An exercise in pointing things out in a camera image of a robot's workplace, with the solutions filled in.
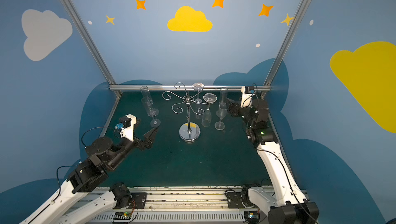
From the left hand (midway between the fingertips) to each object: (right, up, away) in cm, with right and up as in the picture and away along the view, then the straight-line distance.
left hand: (147, 122), depth 62 cm
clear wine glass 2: (+35, +3, +29) cm, 45 cm away
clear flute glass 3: (+21, +17, +20) cm, 34 cm away
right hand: (+39, +11, +10) cm, 42 cm away
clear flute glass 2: (-9, +8, +30) cm, 33 cm away
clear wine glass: (+26, -1, +26) cm, 37 cm away
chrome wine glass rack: (+14, -10, +36) cm, 40 cm away
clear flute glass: (-12, +16, +31) cm, 36 cm away
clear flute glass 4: (+37, +15, +31) cm, 50 cm away
